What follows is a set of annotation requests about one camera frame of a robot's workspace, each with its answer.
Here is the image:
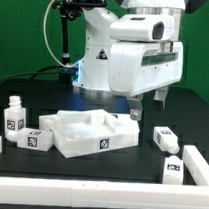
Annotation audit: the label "white U-shaped fence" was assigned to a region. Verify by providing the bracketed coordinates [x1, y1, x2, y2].
[0, 146, 209, 209]

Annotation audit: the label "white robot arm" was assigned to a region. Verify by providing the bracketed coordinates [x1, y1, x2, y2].
[74, 0, 207, 121]

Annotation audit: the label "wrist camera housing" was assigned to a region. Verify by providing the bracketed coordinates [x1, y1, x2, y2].
[110, 14, 175, 42]

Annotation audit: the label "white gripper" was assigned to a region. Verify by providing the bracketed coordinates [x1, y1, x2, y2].
[108, 41, 183, 121]

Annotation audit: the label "black cables on table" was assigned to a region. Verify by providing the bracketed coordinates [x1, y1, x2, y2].
[0, 61, 78, 92]

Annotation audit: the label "white square table top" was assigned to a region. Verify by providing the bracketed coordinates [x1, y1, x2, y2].
[38, 109, 139, 158]

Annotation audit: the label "white camera cable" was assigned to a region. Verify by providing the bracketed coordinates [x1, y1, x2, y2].
[40, 0, 80, 70]

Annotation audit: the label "black camera on stand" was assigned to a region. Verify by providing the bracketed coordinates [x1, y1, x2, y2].
[51, 0, 111, 90]

